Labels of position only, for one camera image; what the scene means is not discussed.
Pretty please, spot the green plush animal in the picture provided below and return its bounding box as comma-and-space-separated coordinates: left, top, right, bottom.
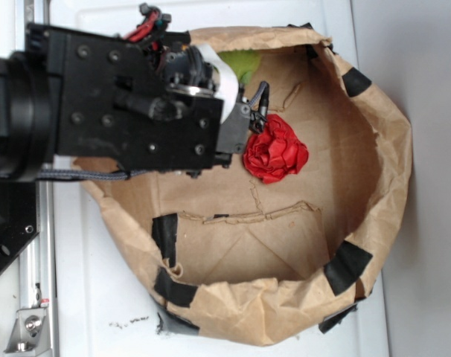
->
219, 50, 261, 85

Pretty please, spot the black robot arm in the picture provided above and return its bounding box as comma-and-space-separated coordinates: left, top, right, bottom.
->
0, 20, 253, 181

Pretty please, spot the brown paper bag bin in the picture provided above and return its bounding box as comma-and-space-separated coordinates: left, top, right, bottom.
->
83, 27, 412, 346

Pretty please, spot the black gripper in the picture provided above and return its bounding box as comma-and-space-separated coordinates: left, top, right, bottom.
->
25, 23, 252, 175

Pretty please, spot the red crumpled cloth flower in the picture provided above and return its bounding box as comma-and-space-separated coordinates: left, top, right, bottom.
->
243, 114, 309, 184

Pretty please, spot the metal corner bracket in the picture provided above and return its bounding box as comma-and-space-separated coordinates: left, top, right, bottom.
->
3, 307, 52, 356

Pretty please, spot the aluminium frame rail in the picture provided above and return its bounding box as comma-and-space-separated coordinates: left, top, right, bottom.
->
13, 0, 60, 357

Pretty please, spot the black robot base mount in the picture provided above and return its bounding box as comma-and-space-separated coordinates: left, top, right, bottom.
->
0, 182, 38, 276

